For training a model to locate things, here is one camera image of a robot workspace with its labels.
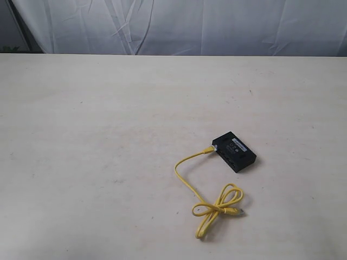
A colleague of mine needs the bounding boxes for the black network switch box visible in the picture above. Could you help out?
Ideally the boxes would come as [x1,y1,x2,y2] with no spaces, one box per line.
[212,132,256,173]

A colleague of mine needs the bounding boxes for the yellow ethernet cable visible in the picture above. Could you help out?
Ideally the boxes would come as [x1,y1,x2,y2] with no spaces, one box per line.
[174,145,248,239]

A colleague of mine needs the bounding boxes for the white backdrop curtain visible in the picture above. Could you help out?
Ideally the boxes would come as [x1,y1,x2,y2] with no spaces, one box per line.
[14,1,346,56]

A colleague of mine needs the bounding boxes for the black stand pole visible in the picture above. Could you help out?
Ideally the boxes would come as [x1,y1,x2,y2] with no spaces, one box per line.
[6,0,43,54]

